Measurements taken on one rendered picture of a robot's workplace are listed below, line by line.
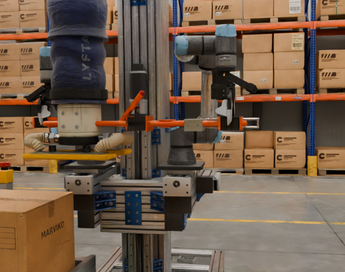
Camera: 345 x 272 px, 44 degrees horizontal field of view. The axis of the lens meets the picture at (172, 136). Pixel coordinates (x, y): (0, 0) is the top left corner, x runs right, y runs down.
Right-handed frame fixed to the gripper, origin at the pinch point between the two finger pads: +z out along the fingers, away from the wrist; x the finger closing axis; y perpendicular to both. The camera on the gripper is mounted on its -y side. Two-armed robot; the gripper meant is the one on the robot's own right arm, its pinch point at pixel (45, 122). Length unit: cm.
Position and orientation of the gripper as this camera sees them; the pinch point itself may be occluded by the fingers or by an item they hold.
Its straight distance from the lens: 212.4
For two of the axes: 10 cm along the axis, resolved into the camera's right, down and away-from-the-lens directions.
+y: 9.7, 0.1, -2.3
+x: 2.3, -0.5, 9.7
